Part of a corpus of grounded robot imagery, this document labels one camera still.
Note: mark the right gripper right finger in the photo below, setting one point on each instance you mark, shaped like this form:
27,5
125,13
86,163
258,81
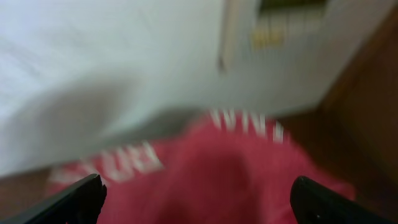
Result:
313,203

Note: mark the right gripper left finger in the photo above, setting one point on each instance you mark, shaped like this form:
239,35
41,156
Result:
80,203

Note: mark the red t-shirt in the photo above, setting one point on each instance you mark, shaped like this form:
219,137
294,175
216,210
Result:
227,167

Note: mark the wall socket plate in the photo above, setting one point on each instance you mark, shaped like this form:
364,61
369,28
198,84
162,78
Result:
250,27

